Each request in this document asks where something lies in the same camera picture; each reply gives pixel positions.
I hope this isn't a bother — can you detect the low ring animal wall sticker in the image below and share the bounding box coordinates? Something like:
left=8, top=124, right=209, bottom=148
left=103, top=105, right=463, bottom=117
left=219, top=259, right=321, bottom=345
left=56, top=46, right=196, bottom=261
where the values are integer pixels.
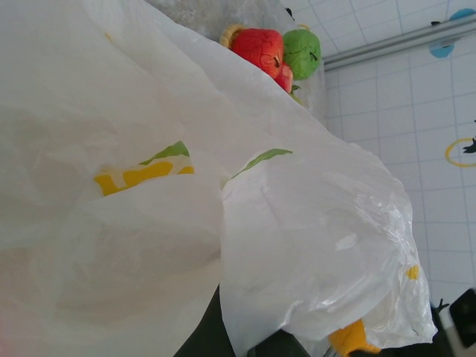
left=283, top=5, right=310, bottom=30

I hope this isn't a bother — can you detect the seahorse ring wall sticker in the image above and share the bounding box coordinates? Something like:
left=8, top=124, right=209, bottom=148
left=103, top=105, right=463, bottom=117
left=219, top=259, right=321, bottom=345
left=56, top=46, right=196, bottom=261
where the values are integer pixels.
left=444, top=135, right=476, bottom=168

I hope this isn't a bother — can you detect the aluminium frame post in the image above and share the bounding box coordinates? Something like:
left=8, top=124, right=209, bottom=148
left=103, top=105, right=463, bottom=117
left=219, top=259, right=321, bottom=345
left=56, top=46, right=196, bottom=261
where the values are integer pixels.
left=322, top=16, right=476, bottom=71

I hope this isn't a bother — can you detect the small red plush fruit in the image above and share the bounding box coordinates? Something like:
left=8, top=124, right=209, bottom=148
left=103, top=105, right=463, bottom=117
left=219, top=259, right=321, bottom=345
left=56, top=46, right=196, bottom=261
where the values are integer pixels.
left=274, top=61, right=295, bottom=94

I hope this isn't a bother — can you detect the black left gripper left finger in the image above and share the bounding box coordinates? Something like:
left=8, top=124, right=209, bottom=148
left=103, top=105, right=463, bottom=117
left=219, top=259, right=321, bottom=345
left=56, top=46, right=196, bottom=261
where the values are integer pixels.
left=177, top=284, right=239, bottom=357

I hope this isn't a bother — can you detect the white plastic bag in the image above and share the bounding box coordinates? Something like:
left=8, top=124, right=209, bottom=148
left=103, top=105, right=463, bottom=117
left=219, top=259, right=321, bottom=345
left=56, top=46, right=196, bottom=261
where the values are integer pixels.
left=0, top=0, right=438, bottom=357

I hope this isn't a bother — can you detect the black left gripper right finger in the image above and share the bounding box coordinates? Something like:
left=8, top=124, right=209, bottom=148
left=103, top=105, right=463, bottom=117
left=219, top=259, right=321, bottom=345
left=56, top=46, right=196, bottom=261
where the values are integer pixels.
left=243, top=329, right=312, bottom=357

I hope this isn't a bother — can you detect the woven wicker basket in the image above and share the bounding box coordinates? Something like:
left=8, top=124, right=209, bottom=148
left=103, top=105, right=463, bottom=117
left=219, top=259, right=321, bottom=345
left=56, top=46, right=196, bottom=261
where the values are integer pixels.
left=219, top=22, right=246, bottom=48

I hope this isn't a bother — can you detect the yellow plush banana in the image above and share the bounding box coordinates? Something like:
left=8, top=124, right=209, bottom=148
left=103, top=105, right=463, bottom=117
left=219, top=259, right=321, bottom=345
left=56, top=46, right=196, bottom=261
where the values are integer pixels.
left=327, top=318, right=382, bottom=355

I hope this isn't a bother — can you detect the large red plush apple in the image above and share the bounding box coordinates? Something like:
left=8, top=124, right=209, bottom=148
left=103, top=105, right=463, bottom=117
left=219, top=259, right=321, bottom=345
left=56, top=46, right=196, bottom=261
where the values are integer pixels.
left=231, top=28, right=286, bottom=80

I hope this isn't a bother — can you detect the green plush apple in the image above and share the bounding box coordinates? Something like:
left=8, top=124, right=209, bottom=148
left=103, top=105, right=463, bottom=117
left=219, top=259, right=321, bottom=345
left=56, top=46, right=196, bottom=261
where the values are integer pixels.
left=282, top=28, right=322, bottom=81

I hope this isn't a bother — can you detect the blue patch corner wall sticker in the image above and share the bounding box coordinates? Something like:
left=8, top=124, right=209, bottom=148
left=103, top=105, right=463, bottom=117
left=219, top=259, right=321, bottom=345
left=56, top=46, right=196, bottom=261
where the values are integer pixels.
left=428, top=7, right=476, bottom=60

